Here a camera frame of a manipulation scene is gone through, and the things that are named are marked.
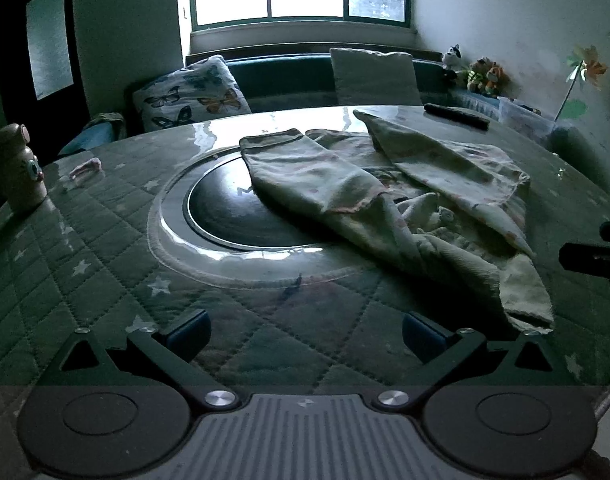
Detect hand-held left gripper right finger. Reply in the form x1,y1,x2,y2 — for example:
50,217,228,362
374,311,560,411

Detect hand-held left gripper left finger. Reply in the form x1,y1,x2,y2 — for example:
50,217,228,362
59,309,238,411

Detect pale printed pyjama top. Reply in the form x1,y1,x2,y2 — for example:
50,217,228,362
239,109,556,335

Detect round black cooktop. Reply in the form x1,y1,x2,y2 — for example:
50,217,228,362
182,152,346,253

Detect clear plastic container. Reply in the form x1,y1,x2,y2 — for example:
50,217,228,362
497,96,556,145

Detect paper pinwheel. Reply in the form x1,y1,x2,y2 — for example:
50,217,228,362
554,45,609,122

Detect orange plush toy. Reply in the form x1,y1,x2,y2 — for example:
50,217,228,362
485,62,509,99

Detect small pink clip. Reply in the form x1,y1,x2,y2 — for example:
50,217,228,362
69,158,103,179

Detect black remote control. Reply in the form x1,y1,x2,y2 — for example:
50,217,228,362
424,103,490,132

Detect blue cushion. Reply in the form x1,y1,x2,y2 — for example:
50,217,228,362
59,112,126,157

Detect owl-shaped bottle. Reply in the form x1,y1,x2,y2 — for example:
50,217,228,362
0,123,48,215

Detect butterfly print pillow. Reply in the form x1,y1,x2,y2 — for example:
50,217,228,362
132,55,253,133

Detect black and white plush toy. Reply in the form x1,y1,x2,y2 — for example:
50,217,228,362
441,44,464,81

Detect white pillow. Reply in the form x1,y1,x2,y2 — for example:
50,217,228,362
330,47,423,107

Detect teal sofa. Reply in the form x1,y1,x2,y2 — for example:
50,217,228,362
185,50,503,116

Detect dark door with frosted glass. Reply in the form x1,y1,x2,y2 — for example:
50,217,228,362
0,0,86,123

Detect green leaf wall sticker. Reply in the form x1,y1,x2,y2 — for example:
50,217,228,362
561,99,588,121

